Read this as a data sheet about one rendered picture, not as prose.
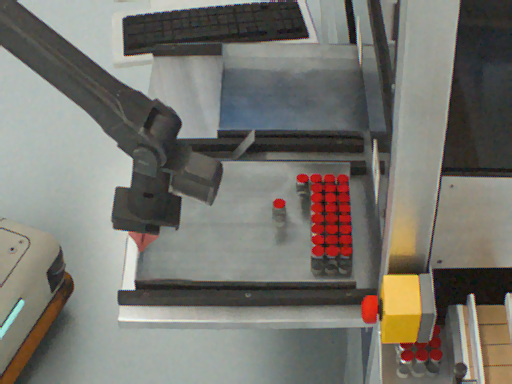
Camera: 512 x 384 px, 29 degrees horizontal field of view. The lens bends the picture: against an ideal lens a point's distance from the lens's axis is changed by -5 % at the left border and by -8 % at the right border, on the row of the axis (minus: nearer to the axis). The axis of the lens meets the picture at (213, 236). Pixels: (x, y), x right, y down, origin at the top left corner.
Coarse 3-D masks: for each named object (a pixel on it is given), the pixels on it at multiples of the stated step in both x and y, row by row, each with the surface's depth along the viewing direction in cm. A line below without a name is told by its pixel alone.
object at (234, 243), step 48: (240, 192) 175; (288, 192) 174; (192, 240) 168; (240, 240) 167; (288, 240) 167; (144, 288) 160; (192, 288) 159; (240, 288) 159; (288, 288) 158; (336, 288) 158
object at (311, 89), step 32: (224, 64) 198; (256, 64) 198; (288, 64) 198; (320, 64) 197; (352, 64) 197; (224, 96) 192; (256, 96) 191; (288, 96) 191; (320, 96) 191; (352, 96) 190; (224, 128) 181; (256, 128) 180; (288, 128) 180; (320, 128) 180; (352, 128) 184
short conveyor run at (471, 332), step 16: (448, 320) 149; (464, 320) 148; (480, 320) 148; (496, 320) 147; (448, 336) 149; (464, 336) 146; (480, 336) 146; (496, 336) 145; (448, 352) 149; (464, 352) 144; (480, 352) 139; (496, 352) 143; (464, 368) 134; (480, 368) 137; (496, 368) 142
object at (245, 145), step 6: (252, 132) 177; (246, 138) 178; (252, 138) 176; (240, 144) 179; (246, 144) 177; (240, 150) 178; (246, 150) 176; (210, 156) 181; (216, 156) 181; (222, 156) 181; (228, 156) 181; (234, 156) 179
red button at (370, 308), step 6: (366, 300) 141; (372, 300) 141; (366, 306) 141; (372, 306) 140; (378, 306) 142; (366, 312) 141; (372, 312) 140; (378, 312) 142; (366, 318) 141; (372, 318) 141
